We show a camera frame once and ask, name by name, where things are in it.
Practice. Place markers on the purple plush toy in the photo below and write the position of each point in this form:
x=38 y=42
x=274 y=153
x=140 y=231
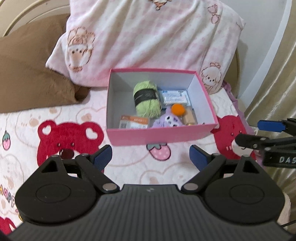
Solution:
x=167 y=120

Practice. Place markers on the blue white tissue pack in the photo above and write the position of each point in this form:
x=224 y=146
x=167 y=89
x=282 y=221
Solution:
x=170 y=97

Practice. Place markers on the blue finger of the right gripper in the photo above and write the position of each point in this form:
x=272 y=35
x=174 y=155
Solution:
x=271 y=126

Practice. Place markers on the orange pompom ball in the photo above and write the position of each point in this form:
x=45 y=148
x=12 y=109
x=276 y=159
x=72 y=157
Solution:
x=178 y=109

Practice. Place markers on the orange white plastic case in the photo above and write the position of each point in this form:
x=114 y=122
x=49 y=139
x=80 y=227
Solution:
x=133 y=122

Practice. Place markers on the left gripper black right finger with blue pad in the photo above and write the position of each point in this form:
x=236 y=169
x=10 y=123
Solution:
x=239 y=191

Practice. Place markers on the pink bear print pillow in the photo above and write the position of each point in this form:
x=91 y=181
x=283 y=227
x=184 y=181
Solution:
x=199 y=36

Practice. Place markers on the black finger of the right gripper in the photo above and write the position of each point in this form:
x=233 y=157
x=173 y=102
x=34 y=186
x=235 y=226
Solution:
x=249 y=141

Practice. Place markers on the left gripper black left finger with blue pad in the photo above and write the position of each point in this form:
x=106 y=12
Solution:
x=61 y=190

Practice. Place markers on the green yarn ball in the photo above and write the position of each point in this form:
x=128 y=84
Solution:
x=146 y=100

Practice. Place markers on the pink red bear blanket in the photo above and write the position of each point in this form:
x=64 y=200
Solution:
x=28 y=138

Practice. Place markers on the beige striped curtain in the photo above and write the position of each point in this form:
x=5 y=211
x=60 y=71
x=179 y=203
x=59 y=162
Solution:
x=274 y=101

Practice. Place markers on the brown pillow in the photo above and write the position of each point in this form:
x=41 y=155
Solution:
x=25 y=81

